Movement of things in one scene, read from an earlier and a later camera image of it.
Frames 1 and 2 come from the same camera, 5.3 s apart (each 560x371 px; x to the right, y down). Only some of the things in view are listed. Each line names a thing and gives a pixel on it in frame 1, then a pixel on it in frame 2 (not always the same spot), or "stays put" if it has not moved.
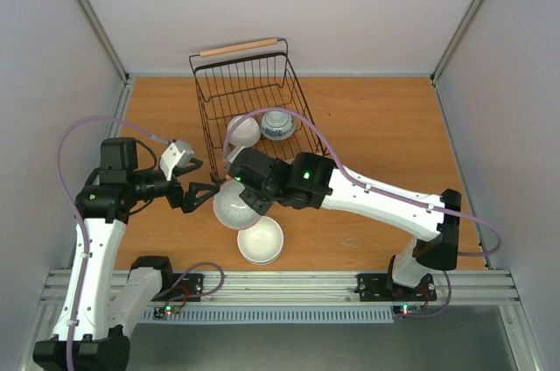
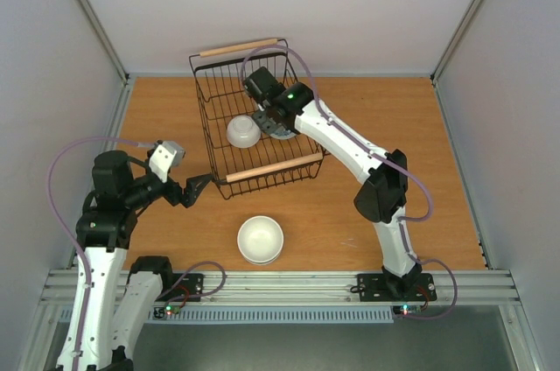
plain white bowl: x=245 y=132 stays put
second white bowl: x=262 y=243 stays put
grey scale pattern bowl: x=230 y=209 -> x=269 y=124
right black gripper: x=252 y=199 -> x=267 y=117
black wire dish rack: x=250 y=98 stays put
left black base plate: x=182 y=287 stays put
